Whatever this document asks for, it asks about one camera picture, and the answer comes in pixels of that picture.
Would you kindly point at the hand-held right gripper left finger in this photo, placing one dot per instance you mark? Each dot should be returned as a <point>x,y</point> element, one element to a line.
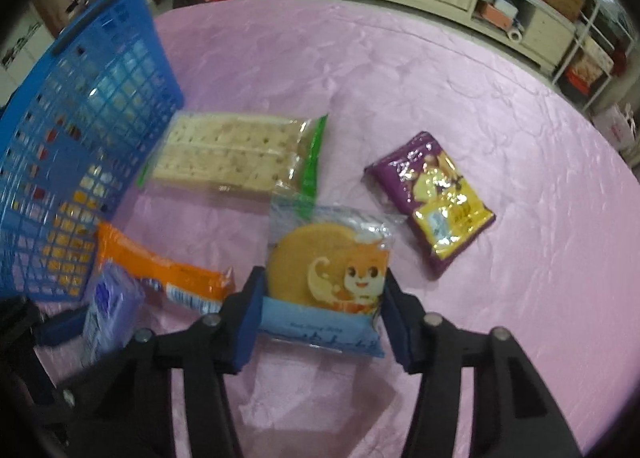
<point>246,328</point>

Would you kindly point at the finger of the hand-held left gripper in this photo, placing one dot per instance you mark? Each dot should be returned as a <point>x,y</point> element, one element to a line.
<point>62,330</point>

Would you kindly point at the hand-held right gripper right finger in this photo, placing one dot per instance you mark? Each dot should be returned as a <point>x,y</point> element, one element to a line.
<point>400,333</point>

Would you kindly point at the small blue carton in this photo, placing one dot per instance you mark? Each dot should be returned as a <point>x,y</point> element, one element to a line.
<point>110,308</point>

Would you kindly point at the light blue pastry packet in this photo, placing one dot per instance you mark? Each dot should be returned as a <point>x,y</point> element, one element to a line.
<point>310,258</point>

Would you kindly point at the blue plastic basket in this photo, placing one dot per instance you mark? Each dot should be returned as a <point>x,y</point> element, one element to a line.
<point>60,165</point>

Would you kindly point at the orange snack packet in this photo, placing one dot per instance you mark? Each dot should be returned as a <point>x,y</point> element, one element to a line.
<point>150,263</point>

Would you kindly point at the purple yellow snack packet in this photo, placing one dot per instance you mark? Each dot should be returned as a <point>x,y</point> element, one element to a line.
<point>400,172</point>

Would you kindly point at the green edged cracker packet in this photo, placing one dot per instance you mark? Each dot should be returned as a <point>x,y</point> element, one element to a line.
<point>225,147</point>

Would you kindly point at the pink tablecloth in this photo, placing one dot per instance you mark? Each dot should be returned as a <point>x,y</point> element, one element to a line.
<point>400,62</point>

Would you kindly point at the pink tote bag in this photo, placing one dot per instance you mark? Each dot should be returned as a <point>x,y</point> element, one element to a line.
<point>617,130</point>

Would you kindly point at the small red box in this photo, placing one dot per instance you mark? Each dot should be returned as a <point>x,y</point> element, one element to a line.
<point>577,85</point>

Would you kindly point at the white paper roll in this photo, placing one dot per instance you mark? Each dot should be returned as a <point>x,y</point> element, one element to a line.
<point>515,33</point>

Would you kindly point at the printed snack box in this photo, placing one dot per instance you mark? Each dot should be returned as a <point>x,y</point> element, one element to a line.
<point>590,68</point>

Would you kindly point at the orange flat box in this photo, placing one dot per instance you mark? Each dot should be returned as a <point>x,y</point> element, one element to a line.
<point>492,16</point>

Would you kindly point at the grey blue box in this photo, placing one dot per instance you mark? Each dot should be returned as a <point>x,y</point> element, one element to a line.
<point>506,5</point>

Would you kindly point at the white metal rack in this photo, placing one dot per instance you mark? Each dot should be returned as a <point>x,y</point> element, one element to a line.
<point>595,37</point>

